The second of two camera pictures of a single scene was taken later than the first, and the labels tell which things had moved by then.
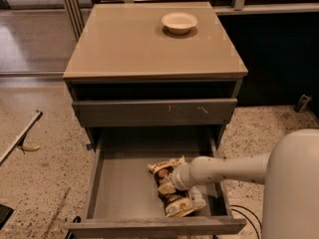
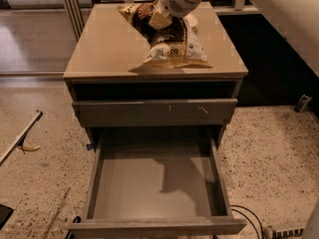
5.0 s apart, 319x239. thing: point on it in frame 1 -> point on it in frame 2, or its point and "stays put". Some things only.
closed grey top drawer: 151,113 stays put
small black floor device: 302,103 stays put
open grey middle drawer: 122,197 stays put
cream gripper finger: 166,188 -> 159,19
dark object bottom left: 5,213 stays put
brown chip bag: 174,204 -> 174,46
